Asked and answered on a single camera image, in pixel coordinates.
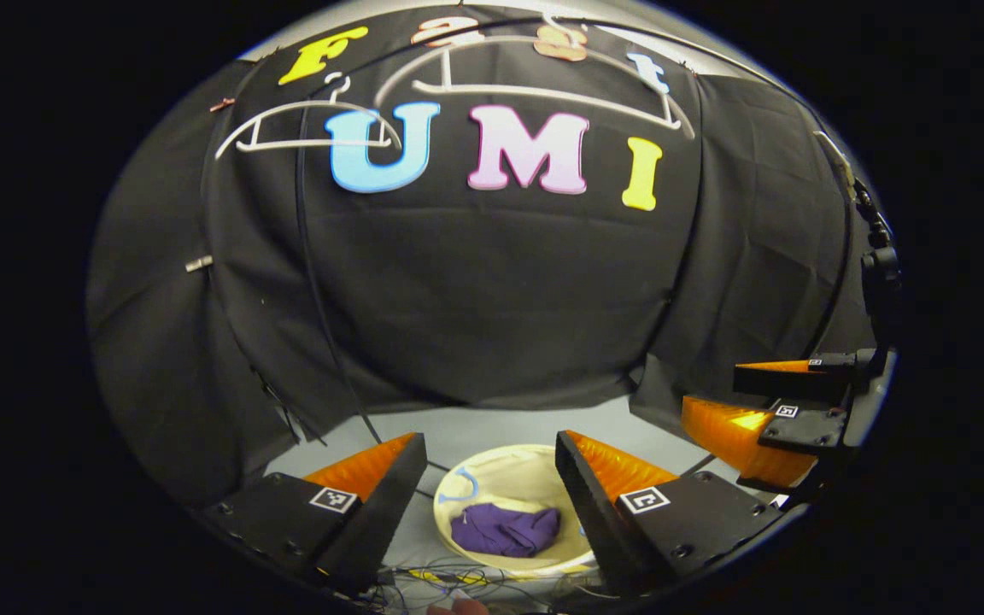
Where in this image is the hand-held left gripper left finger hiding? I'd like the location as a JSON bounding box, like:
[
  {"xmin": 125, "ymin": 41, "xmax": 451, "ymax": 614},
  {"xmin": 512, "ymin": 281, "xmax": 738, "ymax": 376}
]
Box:
[{"xmin": 200, "ymin": 431, "xmax": 431, "ymax": 597}]

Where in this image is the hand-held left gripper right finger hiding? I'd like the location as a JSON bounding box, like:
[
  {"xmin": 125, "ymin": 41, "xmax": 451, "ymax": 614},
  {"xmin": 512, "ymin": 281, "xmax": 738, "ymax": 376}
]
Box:
[{"xmin": 555, "ymin": 429, "xmax": 788, "ymax": 600}]

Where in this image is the purple shirt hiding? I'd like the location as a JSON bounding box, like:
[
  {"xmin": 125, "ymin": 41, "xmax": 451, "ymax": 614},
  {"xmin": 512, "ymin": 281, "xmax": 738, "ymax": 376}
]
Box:
[{"xmin": 450, "ymin": 501, "xmax": 562, "ymax": 559}]

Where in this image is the cream laundry hamper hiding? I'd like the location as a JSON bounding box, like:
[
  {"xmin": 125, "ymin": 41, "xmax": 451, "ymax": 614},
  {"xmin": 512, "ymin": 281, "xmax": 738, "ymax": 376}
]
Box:
[{"xmin": 432, "ymin": 443, "xmax": 600, "ymax": 579}]

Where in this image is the white clothes hanger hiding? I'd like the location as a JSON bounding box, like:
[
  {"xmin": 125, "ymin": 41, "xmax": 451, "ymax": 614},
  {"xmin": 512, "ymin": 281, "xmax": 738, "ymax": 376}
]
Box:
[
  {"xmin": 215, "ymin": 73, "xmax": 404, "ymax": 161},
  {"xmin": 375, "ymin": 17, "xmax": 697, "ymax": 141}
]

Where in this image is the black clothes rack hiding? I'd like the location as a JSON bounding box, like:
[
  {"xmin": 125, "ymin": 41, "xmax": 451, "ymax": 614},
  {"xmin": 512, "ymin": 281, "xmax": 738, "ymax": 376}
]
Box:
[{"xmin": 291, "ymin": 13, "xmax": 857, "ymax": 475}]

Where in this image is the black stand with clamp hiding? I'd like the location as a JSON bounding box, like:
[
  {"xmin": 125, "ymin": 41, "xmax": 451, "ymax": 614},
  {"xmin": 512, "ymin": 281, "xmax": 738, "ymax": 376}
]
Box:
[{"xmin": 812, "ymin": 128, "xmax": 901, "ymax": 291}]

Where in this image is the black backdrop cloth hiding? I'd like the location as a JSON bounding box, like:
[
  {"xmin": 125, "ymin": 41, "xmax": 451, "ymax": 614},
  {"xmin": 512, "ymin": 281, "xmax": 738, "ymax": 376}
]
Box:
[{"xmin": 86, "ymin": 4, "xmax": 879, "ymax": 507}]

